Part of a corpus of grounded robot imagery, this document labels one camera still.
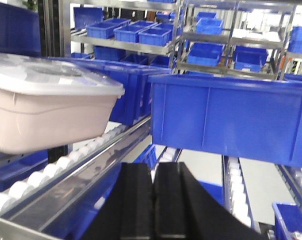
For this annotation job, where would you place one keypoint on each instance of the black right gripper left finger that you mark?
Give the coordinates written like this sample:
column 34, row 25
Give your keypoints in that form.
column 127, row 213

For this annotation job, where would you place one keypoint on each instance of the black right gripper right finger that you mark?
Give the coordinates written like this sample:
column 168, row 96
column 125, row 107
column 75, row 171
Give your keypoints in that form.
column 184, row 210

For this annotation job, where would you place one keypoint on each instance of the pink bin with white lid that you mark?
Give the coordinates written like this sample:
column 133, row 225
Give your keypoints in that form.
column 47, row 103

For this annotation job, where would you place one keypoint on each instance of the steel roller shelf rack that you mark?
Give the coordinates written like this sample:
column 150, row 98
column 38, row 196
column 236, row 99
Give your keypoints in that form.
column 53, row 203

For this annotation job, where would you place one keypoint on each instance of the blue bin lower right corner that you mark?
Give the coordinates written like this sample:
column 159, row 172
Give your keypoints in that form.
column 288, row 219

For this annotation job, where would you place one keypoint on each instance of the blue bin behind pink bin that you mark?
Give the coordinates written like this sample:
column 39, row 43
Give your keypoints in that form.
column 137, row 99

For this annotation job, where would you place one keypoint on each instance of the large blue plastic bin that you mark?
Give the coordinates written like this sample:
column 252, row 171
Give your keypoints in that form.
column 245, row 118

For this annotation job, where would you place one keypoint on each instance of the blue bin on rear rack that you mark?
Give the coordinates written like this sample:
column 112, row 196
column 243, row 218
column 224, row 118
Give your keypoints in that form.
column 205, row 53

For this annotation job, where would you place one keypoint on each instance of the blue bin on upper shelf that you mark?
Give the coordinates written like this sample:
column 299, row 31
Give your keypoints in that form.
column 154, row 36

